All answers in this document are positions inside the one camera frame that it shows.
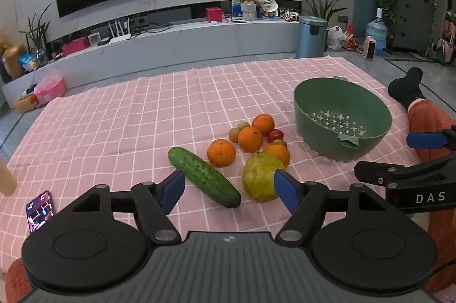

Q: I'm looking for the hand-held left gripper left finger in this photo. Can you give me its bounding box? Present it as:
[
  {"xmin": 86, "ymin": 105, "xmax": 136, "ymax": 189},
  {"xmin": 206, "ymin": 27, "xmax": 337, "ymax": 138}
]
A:
[{"xmin": 71, "ymin": 169, "xmax": 186, "ymax": 247}]

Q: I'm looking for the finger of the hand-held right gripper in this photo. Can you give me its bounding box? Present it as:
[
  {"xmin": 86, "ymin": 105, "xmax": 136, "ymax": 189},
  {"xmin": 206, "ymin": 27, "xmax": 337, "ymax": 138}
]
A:
[
  {"xmin": 354, "ymin": 153, "xmax": 456, "ymax": 190},
  {"xmin": 406, "ymin": 125, "xmax": 456, "ymax": 150}
]

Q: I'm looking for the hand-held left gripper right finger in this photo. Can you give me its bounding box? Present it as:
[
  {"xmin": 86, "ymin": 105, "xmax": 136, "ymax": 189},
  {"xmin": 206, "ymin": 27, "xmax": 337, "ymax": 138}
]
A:
[{"xmin": 274, "ymin": 169, "xmax": 392, "ymax": 248}]

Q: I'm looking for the yellow-green pear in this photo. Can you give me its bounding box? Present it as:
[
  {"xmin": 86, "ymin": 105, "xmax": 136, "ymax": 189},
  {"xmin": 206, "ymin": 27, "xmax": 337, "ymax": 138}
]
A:
[{"xmin": 242, "ymin": 152, "xmax": 287, "ymax": 203}]

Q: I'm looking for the green cucumber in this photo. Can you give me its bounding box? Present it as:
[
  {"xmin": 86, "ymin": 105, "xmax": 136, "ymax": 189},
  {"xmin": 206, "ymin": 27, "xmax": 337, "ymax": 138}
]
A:
[{"xmin": 167, "ymin": 146, "xmax": 242, "ymax": 209}]

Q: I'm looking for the orange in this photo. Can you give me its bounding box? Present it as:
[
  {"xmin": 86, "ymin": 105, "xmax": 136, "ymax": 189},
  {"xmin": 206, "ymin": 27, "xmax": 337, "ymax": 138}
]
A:
[
  {"xmin": 263, "ymin": 143, "xmax": 291, "ymax": 168},
  {"xmin": 237, "ymin": 126, "xmax": 264, "ymax": 153},
  {"xmin": 251, "ymin": 114, "xmax": 275, "ymax": 137},
  {"xmin": 207, "ymin": 139, "xmax": 237, "ymax": 168}
]

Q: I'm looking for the green colander bowl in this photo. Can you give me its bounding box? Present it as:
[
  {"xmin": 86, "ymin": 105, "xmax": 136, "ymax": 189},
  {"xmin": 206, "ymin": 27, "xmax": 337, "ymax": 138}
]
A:
[{"xmin": 293, "ymin": 76, "xmax": 393, "ymax": 160}]

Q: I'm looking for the person's right leg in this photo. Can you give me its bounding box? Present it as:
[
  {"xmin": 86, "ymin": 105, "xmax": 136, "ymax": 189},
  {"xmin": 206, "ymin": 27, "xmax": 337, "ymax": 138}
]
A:
[{"xmin": 407, "ymin": 99, "xmax": 456, "ymax": 303}]

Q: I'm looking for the person's leg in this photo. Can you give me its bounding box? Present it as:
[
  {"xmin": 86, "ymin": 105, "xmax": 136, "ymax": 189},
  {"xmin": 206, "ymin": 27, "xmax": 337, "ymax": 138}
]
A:
[
  {"xmin": 407, "ymin": 99, "xmax": 456, "ymax": 303},
  {"xmin": 4, "ymin": 257, "xmax": 36, "ymax": 303}
]

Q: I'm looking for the black sock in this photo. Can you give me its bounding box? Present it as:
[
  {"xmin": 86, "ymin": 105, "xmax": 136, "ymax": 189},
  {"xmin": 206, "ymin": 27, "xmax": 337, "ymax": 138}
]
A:
[{"xmin": 388, "ymin": 67, "xmax": 427, "ymax": 110}]

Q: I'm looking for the pink checked tablecloth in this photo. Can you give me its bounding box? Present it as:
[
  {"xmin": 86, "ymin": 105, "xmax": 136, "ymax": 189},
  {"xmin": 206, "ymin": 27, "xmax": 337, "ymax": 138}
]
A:
[{"xmin": 6, "ymin": 56, "xmax": 433, "ymax": 275}]

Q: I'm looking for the small pink heater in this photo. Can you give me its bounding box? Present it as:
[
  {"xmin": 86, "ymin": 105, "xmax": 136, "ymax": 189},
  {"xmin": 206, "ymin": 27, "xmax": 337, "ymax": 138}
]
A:
[{"xmin": 363, "ymin": 37, "xmax": 377, "ymax": 60}]

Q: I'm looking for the large blue water bottle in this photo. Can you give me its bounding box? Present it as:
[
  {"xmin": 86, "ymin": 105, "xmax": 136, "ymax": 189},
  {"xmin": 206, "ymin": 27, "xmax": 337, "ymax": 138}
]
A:
[{"xmin": 366, "ymin": 8, "xmax": 388, "ymax": 56}]

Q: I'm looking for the grey drawer cabinet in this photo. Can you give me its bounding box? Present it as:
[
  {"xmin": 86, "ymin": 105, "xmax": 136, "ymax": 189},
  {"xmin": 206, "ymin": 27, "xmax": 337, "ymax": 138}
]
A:
[{"xmin": 386, "ymin": 0, "xmax": 437, "ymax": 59}]

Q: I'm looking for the red gift bag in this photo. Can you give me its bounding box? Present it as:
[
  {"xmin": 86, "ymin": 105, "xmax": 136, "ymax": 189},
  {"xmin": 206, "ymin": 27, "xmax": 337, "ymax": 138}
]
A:
[{"xmin": 344, "ymin": 24, "xmax": 359, "ymax": 52}]

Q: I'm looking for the white plastic bag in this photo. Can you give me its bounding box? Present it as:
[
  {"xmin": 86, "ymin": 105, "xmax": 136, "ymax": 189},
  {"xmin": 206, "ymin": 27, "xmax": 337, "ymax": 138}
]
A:
[{"xmin": 326, "ymin": 26, "xmax": 346, "ymax": 51}]

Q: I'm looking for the smartphone with lit screen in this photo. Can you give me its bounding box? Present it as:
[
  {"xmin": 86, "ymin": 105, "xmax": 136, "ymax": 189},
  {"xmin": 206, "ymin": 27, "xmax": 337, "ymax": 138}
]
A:
[{"xmin": 26, "ymin": 191, "xmax": 55, "ymax": 234}]

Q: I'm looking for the white long television bench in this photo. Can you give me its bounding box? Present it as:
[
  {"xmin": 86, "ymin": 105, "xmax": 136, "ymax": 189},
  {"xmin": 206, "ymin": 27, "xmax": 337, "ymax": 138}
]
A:
[{"xmin": 2, "ymin": 20, "xmax": 300, "ymax": 105}]

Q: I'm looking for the blue-grey pedal trash can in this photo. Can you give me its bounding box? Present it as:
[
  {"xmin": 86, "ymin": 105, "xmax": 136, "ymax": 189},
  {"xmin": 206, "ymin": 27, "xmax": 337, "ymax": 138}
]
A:
[{"xmin": 296, "ymin": 15, "xmax": 327, "ymax": 59}]

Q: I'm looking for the pink plastic storage container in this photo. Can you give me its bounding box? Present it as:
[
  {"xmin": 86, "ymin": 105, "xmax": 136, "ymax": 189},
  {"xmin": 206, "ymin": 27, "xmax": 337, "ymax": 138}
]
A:
[{"xmin": 34, "ymin": 77, "xmax": 67, "ymax": 105}]

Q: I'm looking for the white wifi router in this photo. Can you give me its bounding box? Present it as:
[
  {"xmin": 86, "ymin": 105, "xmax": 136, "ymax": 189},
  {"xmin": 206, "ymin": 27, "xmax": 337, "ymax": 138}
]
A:
[{"xmin": 108, "ymin": 19, "xmax": 132, "ymax": 45}]

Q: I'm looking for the beige rounded object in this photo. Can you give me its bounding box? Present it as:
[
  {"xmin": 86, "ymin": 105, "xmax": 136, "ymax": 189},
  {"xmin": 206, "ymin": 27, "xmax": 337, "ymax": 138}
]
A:
[{"xmin": 0, "ymin": 160, "xmax": 17, "ymax": 197}]

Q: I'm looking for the long-leaf potted plant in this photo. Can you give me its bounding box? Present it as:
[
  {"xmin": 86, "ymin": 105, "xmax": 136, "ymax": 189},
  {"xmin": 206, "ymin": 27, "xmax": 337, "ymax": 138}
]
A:
[{"xmin": 294, "ymin": 0, "xmax": 353, "ymax": 23}]

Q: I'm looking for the cardboard box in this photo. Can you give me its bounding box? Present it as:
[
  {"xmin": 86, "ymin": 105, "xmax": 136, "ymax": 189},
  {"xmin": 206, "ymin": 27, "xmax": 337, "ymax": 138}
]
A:
[{"xmin": 13, "ymin": 93, "xmax": 40, "ymax": 113}]

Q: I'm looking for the pink flat box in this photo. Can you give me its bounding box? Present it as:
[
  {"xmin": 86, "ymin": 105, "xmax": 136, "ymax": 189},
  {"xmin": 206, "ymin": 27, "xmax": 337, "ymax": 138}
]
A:
[{"xmin": 62, "ymin": 38, "xmax": 89, "ymax": 56}]

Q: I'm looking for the person's left leg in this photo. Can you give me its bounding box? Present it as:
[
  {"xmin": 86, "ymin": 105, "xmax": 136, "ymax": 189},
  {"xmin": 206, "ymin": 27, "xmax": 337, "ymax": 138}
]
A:
[{"xmin": 4, "ymin": 257, "xmax": 36, "ymax": 303}]

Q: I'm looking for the blue snack bag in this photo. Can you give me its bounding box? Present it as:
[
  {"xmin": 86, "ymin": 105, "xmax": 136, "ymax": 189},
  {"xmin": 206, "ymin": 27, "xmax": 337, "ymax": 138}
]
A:
[{"xmin": 19, "ymin": 53, "xmax": 39, "ymax": 70}]

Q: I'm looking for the golden vase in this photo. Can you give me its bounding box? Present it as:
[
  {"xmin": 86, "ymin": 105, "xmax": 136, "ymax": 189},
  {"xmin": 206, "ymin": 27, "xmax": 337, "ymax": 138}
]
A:
[{"xmin": 2, "ymin": 44, "xmax": 26, "ymax": 79}]

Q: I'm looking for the thin-leaf potted plant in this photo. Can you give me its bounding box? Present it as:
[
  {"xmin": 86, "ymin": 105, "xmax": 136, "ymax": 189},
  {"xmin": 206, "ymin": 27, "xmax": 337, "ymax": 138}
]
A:
[{"xmin": 19, "ymin": 3, "xmax": 52, "ymax": 55}]

